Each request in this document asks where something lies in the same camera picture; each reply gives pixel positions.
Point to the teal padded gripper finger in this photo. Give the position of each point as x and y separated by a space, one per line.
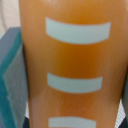
13 80

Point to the beige woven placemat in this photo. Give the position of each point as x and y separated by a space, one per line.
9 15

